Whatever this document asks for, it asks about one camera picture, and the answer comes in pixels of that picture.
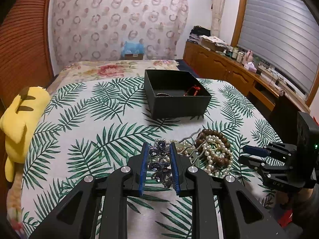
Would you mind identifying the wooden sideboard cabinet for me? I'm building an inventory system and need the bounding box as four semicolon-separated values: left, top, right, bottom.
183;41;310;118

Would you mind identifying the brown wooden bead bracelet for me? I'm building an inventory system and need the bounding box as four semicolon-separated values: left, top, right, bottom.
195;128;233;168

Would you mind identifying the beige side curtain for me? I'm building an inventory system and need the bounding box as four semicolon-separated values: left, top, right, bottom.
211;0;225;37

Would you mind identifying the grey window blind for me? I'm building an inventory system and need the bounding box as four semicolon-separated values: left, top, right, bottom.
238;0;318;94

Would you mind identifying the stack of papers and clothes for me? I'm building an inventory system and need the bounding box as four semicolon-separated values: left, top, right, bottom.
188;25;228;52

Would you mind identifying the person's right hand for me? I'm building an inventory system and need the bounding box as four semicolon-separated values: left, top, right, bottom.
298;184;318;216

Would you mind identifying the white pearl necklace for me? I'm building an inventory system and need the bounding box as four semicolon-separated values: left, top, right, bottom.
169;134;235;179

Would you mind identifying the red beaded bracelet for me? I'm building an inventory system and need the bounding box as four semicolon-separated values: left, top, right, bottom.
183;84;203;97

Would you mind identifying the palm leaf print blanket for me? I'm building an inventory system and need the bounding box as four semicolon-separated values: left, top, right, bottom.
22;77;280;235

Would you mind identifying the yellow plush toy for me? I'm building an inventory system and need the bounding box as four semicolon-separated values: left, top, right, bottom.
1;86;51;182

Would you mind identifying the blue crystal jewelry piece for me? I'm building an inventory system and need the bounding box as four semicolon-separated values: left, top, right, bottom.
147;140;173;189

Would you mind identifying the floral bed quilt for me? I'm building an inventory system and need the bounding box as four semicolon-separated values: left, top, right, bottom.
46;59;200;95

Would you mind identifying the silver wavy hair pin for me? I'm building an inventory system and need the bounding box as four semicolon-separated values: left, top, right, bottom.
177;128;203;166

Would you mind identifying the wooden slatted wardrobe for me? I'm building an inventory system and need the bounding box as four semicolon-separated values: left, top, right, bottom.
1;0;53;108

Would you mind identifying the dark metallic bangle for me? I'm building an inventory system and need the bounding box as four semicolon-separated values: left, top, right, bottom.
156;92;171;97

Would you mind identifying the circle patterned curtain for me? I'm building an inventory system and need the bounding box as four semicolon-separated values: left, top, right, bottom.
52;0;188;67

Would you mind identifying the blue bag on box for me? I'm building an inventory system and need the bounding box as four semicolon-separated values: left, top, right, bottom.
121;42;144;57

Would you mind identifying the pink item on sideboard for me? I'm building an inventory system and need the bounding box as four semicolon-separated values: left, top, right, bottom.
242;50;253;65

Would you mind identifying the black jewelry box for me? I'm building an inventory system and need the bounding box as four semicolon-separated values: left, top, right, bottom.
144;70;212;119

